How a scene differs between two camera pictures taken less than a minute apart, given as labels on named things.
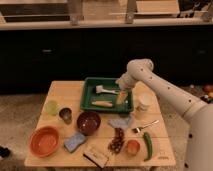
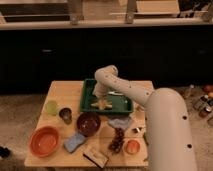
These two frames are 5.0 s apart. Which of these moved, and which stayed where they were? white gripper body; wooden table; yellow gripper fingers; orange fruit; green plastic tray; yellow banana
Moved: white gripper body; yellow gripper fingers
Stayed: yellow banana; green plastic tray; wooden table; orange fruit
